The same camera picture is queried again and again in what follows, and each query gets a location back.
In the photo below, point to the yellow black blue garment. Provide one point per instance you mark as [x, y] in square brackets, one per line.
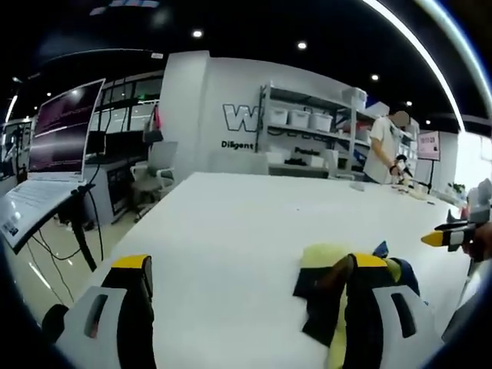
[321, 284]

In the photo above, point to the white storage bin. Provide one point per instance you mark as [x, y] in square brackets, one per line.
[300, 118]
[278, 115]
[321, 120]

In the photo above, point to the open silver laptop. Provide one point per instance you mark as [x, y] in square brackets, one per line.
[57, 134]

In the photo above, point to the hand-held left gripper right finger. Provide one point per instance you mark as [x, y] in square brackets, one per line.
[384, 326]

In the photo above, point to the grey office chair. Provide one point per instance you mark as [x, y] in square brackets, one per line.
[155, 169]

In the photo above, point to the round ceiling light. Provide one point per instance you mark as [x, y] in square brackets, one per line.
[302, 45]
[374, 77]
[197, 33]

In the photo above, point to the person's right hand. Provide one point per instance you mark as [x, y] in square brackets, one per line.
[480, 240]

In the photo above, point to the grey metal shelf rack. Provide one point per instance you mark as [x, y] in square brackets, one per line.
[307, 130]

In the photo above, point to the black monitor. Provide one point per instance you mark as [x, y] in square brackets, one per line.
[95, 143]

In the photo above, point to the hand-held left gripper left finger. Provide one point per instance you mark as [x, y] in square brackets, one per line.
[111, 330]

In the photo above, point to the grey desk cabinet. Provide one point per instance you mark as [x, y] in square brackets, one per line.
[115, 184]

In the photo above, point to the green potted plant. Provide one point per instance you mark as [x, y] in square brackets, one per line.
[456, 187]

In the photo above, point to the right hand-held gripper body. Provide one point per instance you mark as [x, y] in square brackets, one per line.
[480, 201]

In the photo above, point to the sign screen on stand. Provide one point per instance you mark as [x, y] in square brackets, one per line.
[428, 146]

